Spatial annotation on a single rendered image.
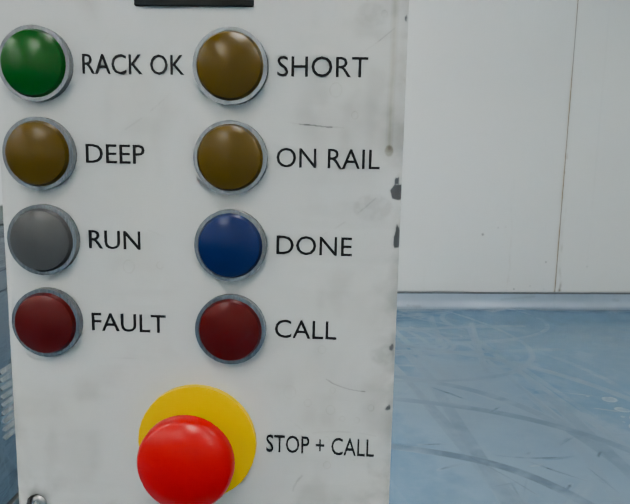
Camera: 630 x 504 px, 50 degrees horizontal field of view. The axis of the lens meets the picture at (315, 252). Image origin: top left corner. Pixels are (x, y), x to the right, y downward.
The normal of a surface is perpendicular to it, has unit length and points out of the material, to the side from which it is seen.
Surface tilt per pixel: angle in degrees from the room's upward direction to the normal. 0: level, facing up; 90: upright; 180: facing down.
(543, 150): 90
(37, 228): 87
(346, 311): 90
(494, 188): 90
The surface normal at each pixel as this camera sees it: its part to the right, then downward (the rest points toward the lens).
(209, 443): 0.25, -0.14
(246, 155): -0.01, 0.16
